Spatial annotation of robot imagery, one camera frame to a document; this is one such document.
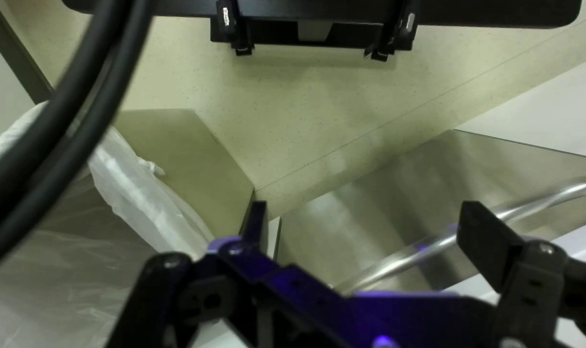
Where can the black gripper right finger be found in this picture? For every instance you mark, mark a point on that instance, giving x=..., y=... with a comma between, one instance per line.
x=530, y=283

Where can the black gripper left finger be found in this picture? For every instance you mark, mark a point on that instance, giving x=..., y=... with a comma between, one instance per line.
x=246, y=283

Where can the stainless steel dishwasher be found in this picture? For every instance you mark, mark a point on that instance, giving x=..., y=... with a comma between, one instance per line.
x=381, y=194

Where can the black robot cart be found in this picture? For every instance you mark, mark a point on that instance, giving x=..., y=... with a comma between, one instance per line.
x=497, y=10

